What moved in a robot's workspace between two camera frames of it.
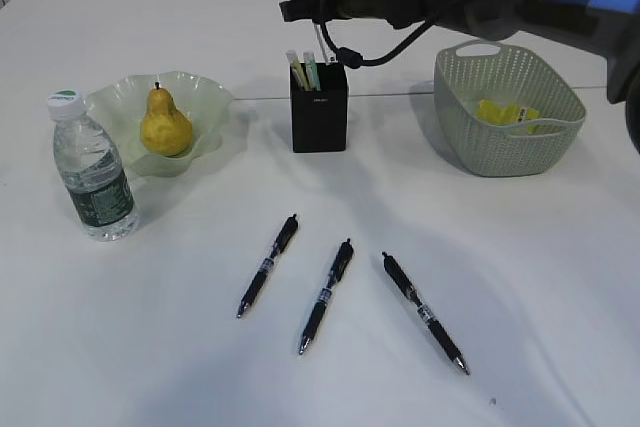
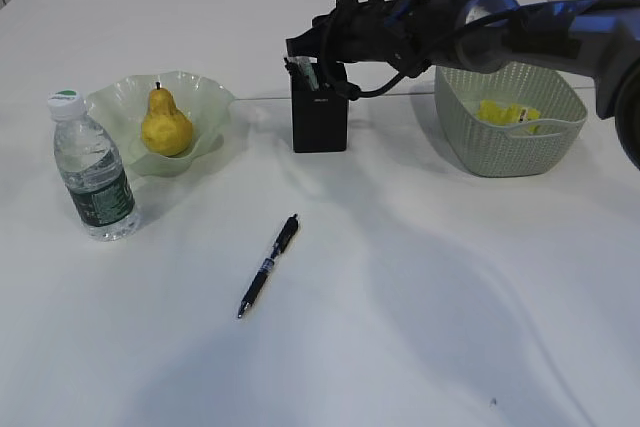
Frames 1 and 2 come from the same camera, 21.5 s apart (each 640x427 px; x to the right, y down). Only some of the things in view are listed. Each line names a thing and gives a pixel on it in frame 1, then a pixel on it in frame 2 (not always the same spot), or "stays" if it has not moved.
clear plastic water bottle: (96, 177) stays
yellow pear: (167, 129) stays
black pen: (423, 310) to (291, 69)
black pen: (282, 242) stays
